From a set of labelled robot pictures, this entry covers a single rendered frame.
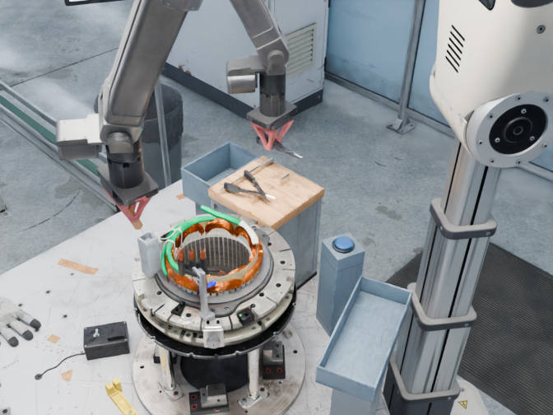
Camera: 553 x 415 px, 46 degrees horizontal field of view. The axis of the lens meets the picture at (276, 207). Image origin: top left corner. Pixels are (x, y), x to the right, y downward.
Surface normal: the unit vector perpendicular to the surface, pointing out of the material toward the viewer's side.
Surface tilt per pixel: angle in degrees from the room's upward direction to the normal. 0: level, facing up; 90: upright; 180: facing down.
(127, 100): 114
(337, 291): 90
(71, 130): 31
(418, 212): 0
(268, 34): 97
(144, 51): 120
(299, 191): 0
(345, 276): 90
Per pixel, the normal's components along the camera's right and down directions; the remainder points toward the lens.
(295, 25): 0.72, 0.43
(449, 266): 0.14, 0.62
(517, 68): 0.14, 0.84
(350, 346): 0.02, -0.78
